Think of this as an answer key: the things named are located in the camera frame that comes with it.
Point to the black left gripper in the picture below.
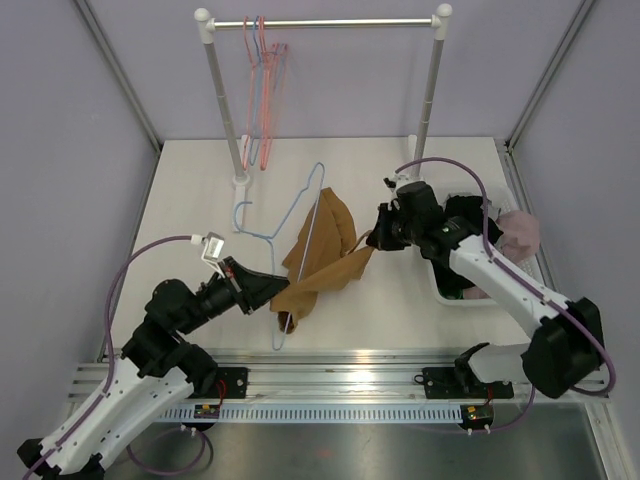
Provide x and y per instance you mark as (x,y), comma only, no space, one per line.
(249,288)

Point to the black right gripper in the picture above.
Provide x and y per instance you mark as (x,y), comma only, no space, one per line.
(381,238)

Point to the brown tank top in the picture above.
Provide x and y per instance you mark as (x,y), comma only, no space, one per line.
(326,257)

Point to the black tank top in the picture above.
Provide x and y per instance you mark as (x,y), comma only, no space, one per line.
(450,285)

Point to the pink tank top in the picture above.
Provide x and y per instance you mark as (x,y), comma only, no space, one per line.
(520,239)

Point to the pink hanger with clothes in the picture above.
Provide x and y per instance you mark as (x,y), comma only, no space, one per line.
(277,87)

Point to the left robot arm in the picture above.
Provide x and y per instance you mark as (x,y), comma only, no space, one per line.
(156,368)

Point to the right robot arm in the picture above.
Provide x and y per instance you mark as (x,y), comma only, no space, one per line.
(565,337)

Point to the white garment rack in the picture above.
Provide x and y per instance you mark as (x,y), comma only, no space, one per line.
(337,80)

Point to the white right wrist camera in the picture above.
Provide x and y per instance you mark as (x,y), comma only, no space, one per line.
(396,181)

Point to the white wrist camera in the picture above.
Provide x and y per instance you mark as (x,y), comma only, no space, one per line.
(396,181)
(211,248)

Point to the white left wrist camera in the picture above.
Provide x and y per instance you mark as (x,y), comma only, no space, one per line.
(211,248)

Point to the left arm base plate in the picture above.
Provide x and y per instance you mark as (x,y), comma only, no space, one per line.
(231,382)

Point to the white slotted cable duct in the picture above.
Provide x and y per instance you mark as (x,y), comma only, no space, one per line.
(316,414)

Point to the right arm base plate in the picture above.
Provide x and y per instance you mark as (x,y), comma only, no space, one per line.
(440,383)

